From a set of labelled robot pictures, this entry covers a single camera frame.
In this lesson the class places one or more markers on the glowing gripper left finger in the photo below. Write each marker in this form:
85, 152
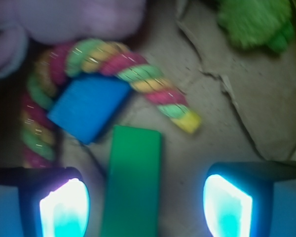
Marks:
43, 202

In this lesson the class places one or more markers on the brown paper bag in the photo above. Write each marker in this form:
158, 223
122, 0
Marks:
246, 100

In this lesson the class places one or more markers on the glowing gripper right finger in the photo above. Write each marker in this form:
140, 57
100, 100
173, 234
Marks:
251, 199

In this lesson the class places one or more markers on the pink plush bunny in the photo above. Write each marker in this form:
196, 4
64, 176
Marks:
52, 22

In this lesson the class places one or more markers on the blue rectangular block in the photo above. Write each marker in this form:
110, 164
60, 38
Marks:
87, 104

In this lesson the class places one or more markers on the green plush toy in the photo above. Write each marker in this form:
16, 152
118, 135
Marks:
255, 23

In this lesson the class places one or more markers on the green rectangular block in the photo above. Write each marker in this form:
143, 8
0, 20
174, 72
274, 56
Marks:
132, 191

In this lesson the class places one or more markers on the multicolour twisted rope toy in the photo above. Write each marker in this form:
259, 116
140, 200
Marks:
55, 66

